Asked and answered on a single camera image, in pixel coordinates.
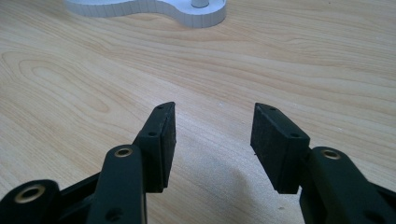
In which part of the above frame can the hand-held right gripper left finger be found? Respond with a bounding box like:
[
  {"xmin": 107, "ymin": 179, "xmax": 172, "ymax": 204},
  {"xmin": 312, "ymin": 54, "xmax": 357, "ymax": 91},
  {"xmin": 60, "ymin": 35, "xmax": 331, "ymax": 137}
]
[{"xmin": 132, "ymin": 101, "xmax": 177, "ymax": 194}]

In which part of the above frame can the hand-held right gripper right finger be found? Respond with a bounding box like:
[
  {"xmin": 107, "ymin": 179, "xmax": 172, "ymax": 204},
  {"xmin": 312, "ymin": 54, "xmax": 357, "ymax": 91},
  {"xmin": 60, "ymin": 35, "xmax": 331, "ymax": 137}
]
[{"xmin": 249, "ymin": 102, "xmax": 312, "ymax": 195}]

